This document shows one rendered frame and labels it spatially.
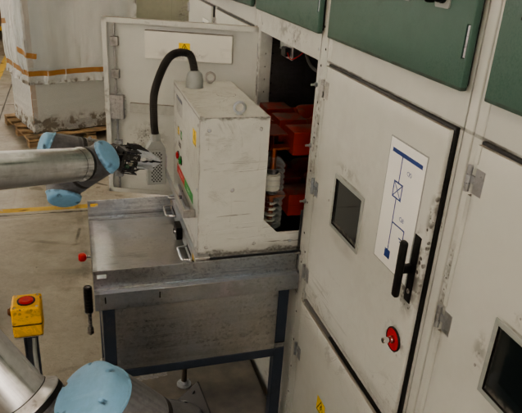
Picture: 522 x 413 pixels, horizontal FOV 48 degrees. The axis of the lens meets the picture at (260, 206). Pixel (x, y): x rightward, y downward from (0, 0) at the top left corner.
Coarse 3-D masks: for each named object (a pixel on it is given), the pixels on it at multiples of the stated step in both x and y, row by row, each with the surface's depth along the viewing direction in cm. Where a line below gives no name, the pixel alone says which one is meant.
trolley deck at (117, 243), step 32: (96, 224) 228; (128, 224) 230; (160, 224) 232; (96, 256) 205; (128, 256) 206; (160, 256) 208; (128, 288) 188; (160, 288) 188; (192, 288) 192; (224, 288) 196; (256, 288) 199; (288, 288) 203
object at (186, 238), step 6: (174, 204) 230; (174, 210) 231; (180, 216) 220; (180, 222) 217; (186, 228) 212; (186, 234) 207; (186, 240) 207; (192, 246) 200; (198, 258) 193; (204, 258) 193
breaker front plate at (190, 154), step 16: (176, 112) 217; (192, 112) 187; (176, 128) 219; (192, 128) 189; (176, 144) 222; (192, 144) 191; (176, 160) 224; (192, 160) 192; (176, 176) 227; (192, 176) 194; (192, 192) 196; (192, 208) 198; (192, 224) 200; (192, 240) 202
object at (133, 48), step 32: (128, 32) 234; (160, 32) 231; (192, 32) 233; (224, 32) 232; (256, 32) 229; (128, 64) 240; (224, 64) 237; (128, 96) 245; (160, 96) 244; (128, 128) 251; (160, 128) 250; (128, 192) 260; (160, 192) 259
